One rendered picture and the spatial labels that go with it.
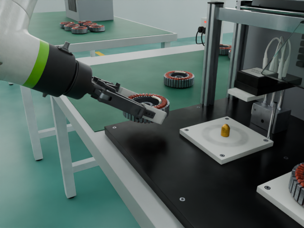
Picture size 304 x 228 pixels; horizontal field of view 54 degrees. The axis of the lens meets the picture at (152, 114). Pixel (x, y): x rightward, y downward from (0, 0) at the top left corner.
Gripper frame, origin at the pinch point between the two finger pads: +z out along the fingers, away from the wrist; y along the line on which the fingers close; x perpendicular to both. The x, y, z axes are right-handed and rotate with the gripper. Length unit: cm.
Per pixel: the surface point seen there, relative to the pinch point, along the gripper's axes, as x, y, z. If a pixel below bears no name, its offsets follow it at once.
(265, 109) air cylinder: -12.2, -13.9, 22.4
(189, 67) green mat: -16, 45, 43
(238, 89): -13.3, -12.2, 12.5
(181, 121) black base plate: 0.0, -1.0, 11.7
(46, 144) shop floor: 75, 142, 36
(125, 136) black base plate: 8.2, -1.2, -2.2
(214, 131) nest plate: -2.2, -11.3, 13.0
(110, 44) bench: -10, 119, 38
